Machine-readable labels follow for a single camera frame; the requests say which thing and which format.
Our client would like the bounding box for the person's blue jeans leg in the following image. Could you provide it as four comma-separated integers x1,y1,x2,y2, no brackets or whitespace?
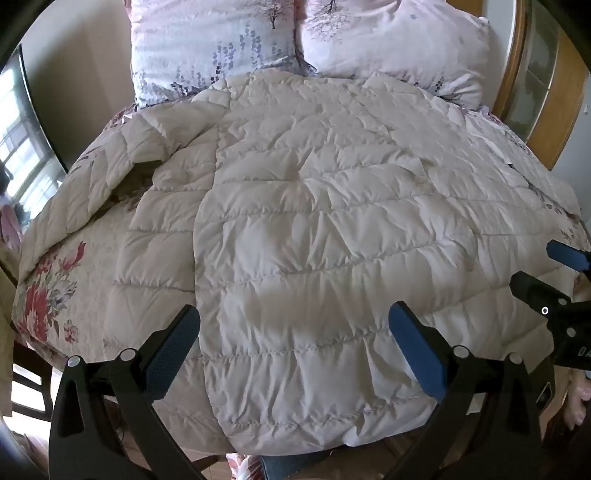
257,455,334,480

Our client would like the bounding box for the dark wooden chair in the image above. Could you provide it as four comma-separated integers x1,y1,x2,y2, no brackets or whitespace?
8,339,63,418

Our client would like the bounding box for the white quilted duvet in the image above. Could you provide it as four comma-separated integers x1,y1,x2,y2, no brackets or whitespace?
18,73,580,459

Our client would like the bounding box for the wooden headboard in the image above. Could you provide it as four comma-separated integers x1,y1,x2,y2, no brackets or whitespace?
480,0,589,172

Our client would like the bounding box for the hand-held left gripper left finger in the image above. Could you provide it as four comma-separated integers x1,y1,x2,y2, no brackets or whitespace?
46,304,206,480

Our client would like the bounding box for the floral bed sheet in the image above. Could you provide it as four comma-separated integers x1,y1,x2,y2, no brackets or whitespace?
10,102,589,480

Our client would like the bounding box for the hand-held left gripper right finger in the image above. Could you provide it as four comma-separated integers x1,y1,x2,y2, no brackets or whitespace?
388,301,546,480

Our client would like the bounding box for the pink floral cloth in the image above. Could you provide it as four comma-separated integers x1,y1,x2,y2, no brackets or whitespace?
0,203,25,251

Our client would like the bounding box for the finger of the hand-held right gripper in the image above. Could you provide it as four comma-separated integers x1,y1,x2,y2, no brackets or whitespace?
510,271,574,320
546,239,591,274

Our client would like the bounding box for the person's right hand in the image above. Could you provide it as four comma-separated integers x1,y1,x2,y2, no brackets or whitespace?
569,369,591,428

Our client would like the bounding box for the floral pillow with tree print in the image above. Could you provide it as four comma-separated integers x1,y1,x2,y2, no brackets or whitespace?
295,0,491,110
124,0,301,108

